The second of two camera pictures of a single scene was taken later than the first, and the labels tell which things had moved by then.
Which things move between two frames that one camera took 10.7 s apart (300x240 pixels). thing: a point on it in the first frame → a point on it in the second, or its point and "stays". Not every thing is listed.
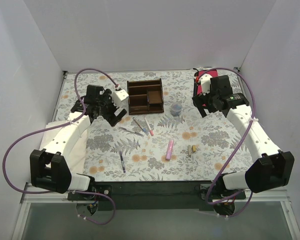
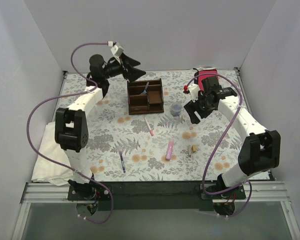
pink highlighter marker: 169,149 stays
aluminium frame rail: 30,194 stays
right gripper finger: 197,100 → 190,108
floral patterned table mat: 162,137 stays
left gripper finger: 117,116 → 133,74
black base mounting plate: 156,196 stays
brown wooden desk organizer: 145,96 stays
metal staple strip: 189,148 stays
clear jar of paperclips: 176,109 stays
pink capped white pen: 151,131 stays
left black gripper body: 110,113 → 123,68
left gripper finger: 108,118 → 129,60
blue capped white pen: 144,129 → 145,91
